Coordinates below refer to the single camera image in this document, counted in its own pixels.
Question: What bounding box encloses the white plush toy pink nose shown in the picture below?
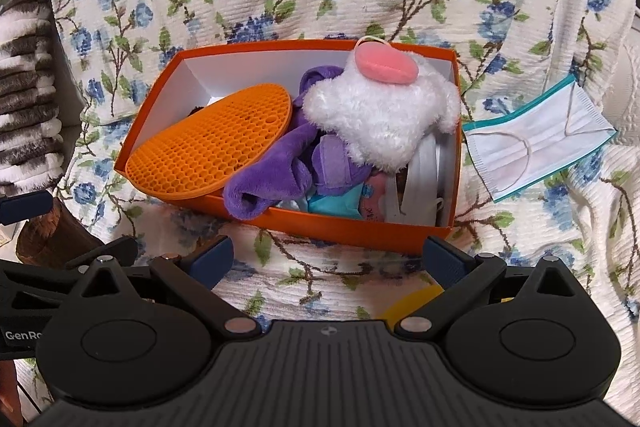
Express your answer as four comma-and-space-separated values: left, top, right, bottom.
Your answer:
303, 37, 461, 172

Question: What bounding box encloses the white teal face mask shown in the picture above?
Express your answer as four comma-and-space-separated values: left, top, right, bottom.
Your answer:
462, 75, 616, 202

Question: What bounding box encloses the blue floral white blanket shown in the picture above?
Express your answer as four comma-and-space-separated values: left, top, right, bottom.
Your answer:
50, 0, 639, 421

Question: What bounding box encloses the teal small pouch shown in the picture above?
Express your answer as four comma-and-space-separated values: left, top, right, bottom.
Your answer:
307, 183, 363, 220

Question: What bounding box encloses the brown white striped fuzzy pillow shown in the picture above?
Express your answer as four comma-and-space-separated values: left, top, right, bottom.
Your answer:
0, 0, 64, 196

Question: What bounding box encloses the orange honeycomb silicone mat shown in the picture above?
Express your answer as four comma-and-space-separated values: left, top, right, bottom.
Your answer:
125, 83, 292, 200

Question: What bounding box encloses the purple plush cloth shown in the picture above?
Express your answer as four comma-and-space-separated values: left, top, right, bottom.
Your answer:
222, 66, 372, 220

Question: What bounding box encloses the yellow tape roll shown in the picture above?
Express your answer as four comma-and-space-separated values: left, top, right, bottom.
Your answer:
375, 284, 516, 329

